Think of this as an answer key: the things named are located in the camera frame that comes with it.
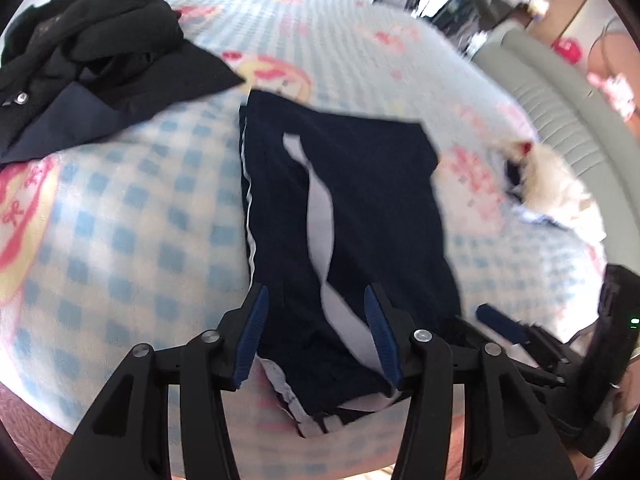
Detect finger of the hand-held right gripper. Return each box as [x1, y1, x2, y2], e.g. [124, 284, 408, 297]
[475, 304, 571, 386]
[452, 316, 561, 391]

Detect red plush toy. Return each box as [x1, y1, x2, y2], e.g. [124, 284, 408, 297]
[552, 37, 583, 66]

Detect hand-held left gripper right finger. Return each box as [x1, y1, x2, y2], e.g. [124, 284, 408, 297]
[364, 282, 576, 480]

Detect cream folded garment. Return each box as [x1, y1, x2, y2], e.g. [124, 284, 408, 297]
[495, 142, 606, 246]

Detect blue checkered cartoon blanket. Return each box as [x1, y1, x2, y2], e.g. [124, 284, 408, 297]
[0, 0, 616, 461]

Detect dark glass-door wardrobe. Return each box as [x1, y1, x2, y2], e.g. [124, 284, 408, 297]
[375, 0, 531, 56]

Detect black clothes heap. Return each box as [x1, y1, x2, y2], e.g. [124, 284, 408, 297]
[0, 0, 247, 165]

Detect white and navy folded clothes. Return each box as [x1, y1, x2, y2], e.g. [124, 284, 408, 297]
[502, 157, 571, 231]

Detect pink and white plush toy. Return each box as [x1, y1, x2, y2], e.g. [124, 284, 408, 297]
[587, 72, 640, 121]

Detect grey padded headboard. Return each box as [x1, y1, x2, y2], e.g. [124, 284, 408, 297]
[470, 20, 640, 266]

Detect navy garment with white trim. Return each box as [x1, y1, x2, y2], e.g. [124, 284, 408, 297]
[239, 89, 463, 438]

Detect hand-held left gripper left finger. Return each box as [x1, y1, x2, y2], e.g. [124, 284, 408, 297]
[52, 282, 271, 480]

